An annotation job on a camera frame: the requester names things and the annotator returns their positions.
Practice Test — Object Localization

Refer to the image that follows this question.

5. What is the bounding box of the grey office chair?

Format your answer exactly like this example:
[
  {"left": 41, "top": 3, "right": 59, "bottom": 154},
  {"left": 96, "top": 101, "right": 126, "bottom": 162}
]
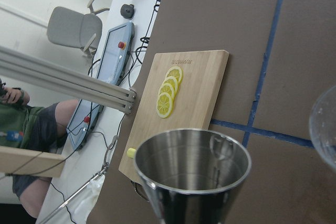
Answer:
[{"left": 47, "top": 0, "right": 109, "bottom": 58}]

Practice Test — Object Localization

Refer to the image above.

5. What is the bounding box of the teach pendant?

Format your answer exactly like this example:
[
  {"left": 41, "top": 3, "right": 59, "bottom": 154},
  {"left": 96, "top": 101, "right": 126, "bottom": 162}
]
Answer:
[
  {"left": 67, "top": 100, "right": 104, "bottom": 151},
  {"left": 96, "top": 22, "right": 134, "bottom": 86}
]

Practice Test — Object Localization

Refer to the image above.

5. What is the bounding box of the bamboo cutting board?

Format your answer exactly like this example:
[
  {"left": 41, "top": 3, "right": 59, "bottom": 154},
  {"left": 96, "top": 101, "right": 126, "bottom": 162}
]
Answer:
[{"left": 118, "top": 49, "right": 229, "bottom": 201}]

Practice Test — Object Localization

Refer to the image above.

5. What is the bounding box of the steel jigger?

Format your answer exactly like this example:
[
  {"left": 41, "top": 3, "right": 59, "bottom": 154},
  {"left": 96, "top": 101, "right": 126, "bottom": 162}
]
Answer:
[{"left": 134, "top": 129, "right": 251, "bottom": 223}]

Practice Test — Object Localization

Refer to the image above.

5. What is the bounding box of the aluminium frame post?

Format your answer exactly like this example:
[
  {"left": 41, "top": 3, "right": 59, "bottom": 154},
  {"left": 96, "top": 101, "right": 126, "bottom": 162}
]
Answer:
[{"left": 1, "top": 46, "right": 136, "bottom": 114}]

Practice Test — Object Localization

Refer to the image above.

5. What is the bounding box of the black computer mouse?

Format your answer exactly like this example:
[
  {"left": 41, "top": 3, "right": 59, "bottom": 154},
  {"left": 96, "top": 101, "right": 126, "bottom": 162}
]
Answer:
[{"left": 120, "top": 4, "right": 135, "bottom": 19}]

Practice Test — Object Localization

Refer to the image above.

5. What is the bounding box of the teach pendant far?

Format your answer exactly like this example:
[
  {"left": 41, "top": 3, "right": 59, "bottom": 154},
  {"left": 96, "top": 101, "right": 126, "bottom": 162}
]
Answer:
[{"left": 96, "top": 22, "right": 134, "bottom": 86}]

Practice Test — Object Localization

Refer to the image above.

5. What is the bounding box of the seated person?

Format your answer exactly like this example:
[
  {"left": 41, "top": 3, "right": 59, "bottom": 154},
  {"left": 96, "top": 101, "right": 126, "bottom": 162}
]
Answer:
[{"left": 1, "top": 83, "right": 79, "bottom": 218}]

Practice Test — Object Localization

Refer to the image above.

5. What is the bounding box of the white crumpled cloth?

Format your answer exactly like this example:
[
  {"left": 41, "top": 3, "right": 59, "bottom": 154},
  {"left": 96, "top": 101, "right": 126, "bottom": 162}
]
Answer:
[{"left": 74, "top": 175, "right": 105, "bottom": 223}]

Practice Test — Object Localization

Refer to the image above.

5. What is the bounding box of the teach pendant near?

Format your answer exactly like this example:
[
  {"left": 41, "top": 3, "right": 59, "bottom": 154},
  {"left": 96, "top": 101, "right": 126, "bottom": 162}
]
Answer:
[{"left": 67, "top": 100, "right": 104, "bottom": 151}]

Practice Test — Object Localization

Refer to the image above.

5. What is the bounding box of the clear wine glass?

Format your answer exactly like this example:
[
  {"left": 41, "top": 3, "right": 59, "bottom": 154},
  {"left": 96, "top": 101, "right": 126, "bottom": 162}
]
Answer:
[{"left": 309, "top": 87, "right": 335, "bottom": 172}]

